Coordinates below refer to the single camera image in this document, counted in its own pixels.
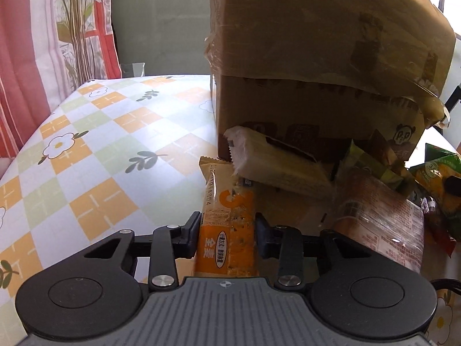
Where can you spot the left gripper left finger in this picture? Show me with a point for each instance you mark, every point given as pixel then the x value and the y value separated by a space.
pixel 170 243

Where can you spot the green pineapple cake packet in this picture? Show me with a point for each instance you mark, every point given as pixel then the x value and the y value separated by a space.
pixel 381 162

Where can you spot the clear bread pastry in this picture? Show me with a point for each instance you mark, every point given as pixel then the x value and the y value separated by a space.
pixel 369 212

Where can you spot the red printed wall curtain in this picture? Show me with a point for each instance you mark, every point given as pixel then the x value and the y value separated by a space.
pixel 49 48

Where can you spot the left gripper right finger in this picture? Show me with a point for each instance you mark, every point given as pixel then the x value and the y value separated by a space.
pixel 285 244

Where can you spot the orange snack bar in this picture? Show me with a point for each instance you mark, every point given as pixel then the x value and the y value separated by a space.
pixel 227 242

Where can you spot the cardboard box with plastic liner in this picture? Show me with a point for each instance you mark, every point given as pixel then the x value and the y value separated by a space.
pixel 318 73

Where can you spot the white cracker pack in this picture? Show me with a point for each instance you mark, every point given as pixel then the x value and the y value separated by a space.
pixel 263 159

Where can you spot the green snack bag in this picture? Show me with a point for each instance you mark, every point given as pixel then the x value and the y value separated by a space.
pixel 439 175

